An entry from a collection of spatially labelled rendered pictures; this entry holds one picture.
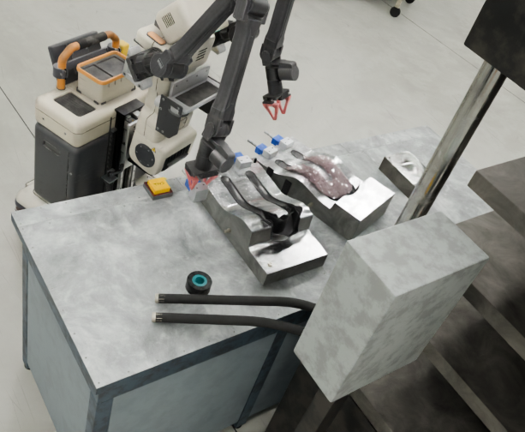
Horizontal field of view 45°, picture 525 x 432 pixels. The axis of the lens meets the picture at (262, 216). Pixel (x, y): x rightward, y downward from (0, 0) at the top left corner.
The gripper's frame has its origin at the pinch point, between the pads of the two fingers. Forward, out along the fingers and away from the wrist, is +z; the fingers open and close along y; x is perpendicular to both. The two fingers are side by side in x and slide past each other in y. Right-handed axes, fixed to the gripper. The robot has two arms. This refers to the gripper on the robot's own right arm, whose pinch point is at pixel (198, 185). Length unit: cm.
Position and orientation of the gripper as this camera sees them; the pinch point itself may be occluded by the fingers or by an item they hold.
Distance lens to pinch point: 214.2
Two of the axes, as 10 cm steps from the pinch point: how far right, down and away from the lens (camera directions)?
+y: 8.1, -2.4, 5.4
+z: -2.6, 6.8, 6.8
